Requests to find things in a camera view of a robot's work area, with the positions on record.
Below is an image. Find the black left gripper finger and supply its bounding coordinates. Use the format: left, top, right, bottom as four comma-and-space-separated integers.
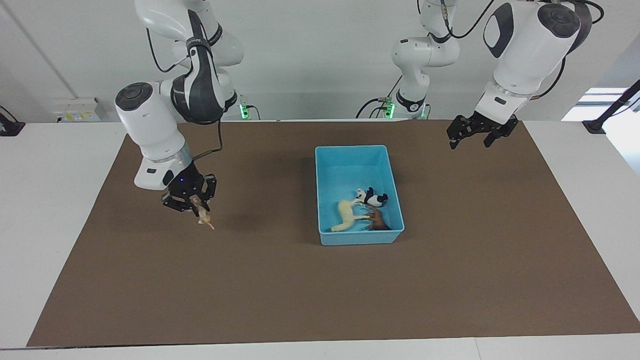
482, 115, 520, 149
446, 117, 474, 151

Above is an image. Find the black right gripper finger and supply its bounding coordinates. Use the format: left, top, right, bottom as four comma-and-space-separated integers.
202, 173, 218, 215
160, 194, 194, 212

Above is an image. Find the orange striped tiger toy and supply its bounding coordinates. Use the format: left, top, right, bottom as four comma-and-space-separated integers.
190, 195, 216, 231

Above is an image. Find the black white panda toy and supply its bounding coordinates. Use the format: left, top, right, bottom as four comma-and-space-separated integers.
355, 187, 390, 208

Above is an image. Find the brown lion toy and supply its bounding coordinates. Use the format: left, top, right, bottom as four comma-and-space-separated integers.
363, 205, 391, 232

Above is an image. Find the cream llama toy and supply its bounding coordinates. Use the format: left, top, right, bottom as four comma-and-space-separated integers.
330, 199, 371, 233

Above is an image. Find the light blue storage box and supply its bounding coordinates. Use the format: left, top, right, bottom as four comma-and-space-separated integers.
314, 145, 405, 246

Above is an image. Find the brown table mat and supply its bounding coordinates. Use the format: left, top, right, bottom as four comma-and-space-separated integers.
26, 120, 640, 348

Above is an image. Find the black slanted stand pole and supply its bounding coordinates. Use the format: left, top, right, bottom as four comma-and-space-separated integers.
582, 80, 640, 135

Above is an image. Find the small black table clamp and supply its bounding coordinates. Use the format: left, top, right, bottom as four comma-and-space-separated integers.
0, 106, 26, 137

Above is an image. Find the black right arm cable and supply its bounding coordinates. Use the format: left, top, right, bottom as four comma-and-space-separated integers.
146, 27, 224, 162

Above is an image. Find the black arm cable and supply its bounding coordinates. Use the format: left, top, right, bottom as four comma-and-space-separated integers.
417, 0, 605, 99
146, 27, 224, 162

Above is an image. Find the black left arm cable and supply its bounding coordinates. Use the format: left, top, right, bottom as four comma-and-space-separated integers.
417, 0, 605, 99

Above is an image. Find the black right base cable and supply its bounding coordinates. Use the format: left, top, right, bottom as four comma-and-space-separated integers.
239, 95, 262, 122

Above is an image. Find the black base cable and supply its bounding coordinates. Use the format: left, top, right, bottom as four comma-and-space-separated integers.
355, 75, 402, 120
239, 95, 262, 122

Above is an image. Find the black left base cable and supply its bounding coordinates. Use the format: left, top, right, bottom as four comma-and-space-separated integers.
355, 75, 402, 120

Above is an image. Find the white wall socket box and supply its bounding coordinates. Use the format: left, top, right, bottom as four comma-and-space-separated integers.
52, 97, 108, 123

